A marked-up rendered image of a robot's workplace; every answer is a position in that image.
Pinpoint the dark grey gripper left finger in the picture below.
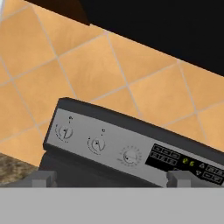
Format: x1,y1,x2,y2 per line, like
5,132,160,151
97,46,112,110
3,170,58,189

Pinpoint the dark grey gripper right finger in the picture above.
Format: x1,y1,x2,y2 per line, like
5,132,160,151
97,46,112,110
165,170,210,189

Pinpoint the silver stove knob with dial marks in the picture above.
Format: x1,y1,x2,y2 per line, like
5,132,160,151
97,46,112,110
118,145,144,169

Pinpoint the black and silver stove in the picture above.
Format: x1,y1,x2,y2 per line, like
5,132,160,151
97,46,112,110
38,97,224,189

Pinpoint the black range hood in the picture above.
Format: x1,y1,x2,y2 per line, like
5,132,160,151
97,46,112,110
78,0,224,77

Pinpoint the dark brown wall cupboard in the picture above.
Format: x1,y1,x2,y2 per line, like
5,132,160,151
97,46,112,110
24,0,91,26

